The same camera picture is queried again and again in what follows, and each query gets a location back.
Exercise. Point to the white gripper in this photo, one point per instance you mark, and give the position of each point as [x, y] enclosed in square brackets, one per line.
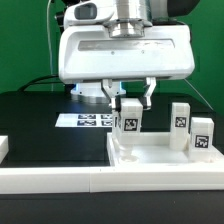
[88, 53]

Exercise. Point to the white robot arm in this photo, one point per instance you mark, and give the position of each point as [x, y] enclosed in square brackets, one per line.
[132, 17]

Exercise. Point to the white U-shaped obstacle fence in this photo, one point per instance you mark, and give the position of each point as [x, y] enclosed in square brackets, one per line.
[156, 177]

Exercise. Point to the white square table top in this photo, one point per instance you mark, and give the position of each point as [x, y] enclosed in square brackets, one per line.
[153, 148]

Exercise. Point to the white base tag plate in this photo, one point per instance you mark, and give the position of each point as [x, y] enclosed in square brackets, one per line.
[77, 120]

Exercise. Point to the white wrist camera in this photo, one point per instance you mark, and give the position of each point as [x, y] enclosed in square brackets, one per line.
[89, 13]

